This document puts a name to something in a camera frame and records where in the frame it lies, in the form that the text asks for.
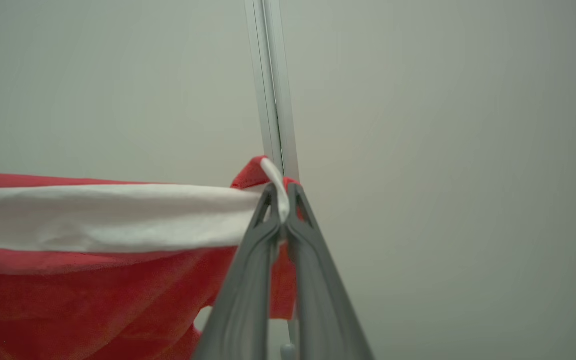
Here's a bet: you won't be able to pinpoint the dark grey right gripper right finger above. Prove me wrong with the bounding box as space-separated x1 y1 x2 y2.
284 182 376 360

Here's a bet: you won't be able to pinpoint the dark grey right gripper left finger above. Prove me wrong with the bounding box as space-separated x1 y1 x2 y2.
192 183 283 360

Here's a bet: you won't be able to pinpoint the red pants with white stripes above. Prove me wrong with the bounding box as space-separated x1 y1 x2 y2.
0 156 303 360

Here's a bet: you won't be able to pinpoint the grey metal partition post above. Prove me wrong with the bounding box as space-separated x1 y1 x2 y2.
244 0 301 360

